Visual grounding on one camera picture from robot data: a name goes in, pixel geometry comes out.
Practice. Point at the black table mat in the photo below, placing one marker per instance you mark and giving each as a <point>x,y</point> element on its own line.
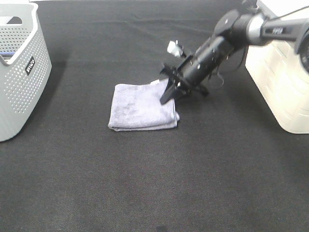
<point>227,167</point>

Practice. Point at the blue item in basket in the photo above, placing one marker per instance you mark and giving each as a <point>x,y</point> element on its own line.
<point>7,54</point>

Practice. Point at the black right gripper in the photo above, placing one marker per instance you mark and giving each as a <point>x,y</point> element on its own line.
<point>188,76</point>

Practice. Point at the grey perforated laundry basket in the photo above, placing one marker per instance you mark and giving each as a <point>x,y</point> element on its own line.
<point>23,77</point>

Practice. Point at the lavender towel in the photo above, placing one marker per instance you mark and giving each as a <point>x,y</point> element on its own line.
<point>138,108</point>

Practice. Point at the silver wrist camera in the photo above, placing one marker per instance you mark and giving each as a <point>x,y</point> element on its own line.
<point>175,49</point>

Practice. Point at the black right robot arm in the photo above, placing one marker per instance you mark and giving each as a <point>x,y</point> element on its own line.
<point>231,33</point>

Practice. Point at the white storage bin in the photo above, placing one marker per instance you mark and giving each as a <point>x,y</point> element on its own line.
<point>277,69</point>

